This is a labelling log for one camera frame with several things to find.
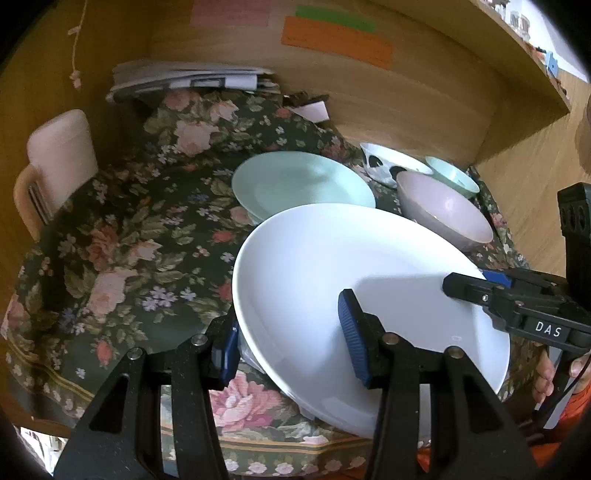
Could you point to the dark floral tablecloth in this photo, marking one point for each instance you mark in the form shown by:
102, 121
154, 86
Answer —
138, 240

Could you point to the light green bowl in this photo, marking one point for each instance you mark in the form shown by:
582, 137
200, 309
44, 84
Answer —
455, 177

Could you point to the light green plate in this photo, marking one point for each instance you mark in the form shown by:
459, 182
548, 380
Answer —
300, 184

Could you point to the glass jar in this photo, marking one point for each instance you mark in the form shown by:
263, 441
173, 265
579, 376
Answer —
517, 21

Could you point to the large white plate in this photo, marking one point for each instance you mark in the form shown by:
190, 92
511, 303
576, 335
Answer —
323, 267

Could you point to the beige holder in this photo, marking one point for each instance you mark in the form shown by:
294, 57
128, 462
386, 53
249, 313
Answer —
23, 198

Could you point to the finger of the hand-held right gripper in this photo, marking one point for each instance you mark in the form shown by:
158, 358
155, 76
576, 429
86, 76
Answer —
501, 278
464, 287

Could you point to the green paper strip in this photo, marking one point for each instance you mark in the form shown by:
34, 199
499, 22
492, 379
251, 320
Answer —
337, 18

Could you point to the wooden shelf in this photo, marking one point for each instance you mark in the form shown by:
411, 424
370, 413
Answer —
508, 60

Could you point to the white black patterned bowl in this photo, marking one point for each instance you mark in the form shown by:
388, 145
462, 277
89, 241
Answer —
383, 168

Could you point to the stack of papers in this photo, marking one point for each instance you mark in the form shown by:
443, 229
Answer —
184, 76

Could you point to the pink bowl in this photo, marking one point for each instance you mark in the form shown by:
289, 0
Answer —
443, 212

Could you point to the pink paper sheet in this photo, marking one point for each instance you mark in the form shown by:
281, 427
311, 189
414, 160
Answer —
231, 13

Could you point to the orange paper sheet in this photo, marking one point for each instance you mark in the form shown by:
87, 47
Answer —
337, 41

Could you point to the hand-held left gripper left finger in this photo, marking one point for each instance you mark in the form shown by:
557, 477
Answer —
227, 353

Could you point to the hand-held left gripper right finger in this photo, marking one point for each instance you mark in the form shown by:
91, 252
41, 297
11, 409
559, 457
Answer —
354, 341

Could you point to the person's right hand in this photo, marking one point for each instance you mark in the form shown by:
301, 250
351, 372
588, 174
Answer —
544, 381

